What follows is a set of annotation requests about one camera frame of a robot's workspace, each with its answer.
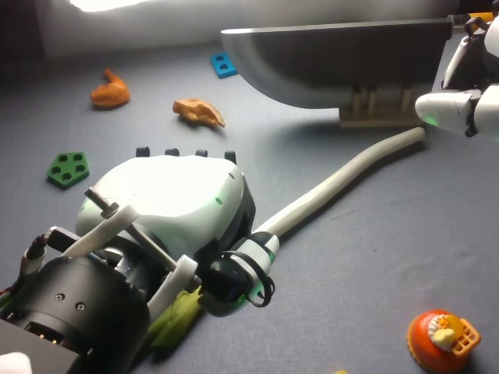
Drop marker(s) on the green pentagon block with holes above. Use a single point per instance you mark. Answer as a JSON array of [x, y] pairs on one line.
[[69, 166]]

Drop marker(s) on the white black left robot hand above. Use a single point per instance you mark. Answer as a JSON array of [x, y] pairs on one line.
[[175, 195]]

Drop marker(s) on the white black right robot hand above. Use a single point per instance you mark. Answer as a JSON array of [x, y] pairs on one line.
[[448, 107]]

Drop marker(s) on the blue square block with holes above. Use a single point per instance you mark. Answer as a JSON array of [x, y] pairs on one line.
[[230, 72]]

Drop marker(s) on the fried chicken piece toy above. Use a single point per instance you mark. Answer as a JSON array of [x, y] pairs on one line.
[[199, 111]]

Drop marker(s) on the fried chicken drumstick toy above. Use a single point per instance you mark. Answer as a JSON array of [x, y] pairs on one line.
[[111, 93]]

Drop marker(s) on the wooden peg board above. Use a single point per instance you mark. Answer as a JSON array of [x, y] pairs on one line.
[[374, 118]]

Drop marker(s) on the long white green leek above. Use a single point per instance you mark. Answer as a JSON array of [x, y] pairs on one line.
[[351, 171]]

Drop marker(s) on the orange cake toy with waffle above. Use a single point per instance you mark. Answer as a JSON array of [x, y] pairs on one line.
[[425, 335]]

